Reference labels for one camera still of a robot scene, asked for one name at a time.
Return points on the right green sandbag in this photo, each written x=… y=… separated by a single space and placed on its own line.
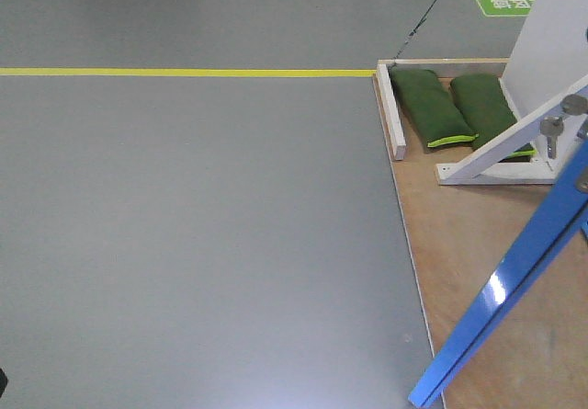
x=480 y=99

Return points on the blue door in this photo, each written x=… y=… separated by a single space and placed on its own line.
x=561 y=215

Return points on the green sandbag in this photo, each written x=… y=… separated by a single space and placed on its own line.
x=436 y=119
x=480 y=99

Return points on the white wooden border rail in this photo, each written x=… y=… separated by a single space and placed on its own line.
x=390 y=112

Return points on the left green sandbag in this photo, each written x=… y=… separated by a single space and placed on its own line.
x=436 y=119

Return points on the green floor sign sticker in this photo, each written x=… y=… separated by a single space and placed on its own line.
x=505 y=8

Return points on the white wooden diagonal brace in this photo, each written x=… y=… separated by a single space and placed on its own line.
x=486 y=166

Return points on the plywood base platform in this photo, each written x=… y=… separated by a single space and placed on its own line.
x=537 y=357

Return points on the black object at edge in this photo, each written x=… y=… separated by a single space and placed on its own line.
x=3 y=382

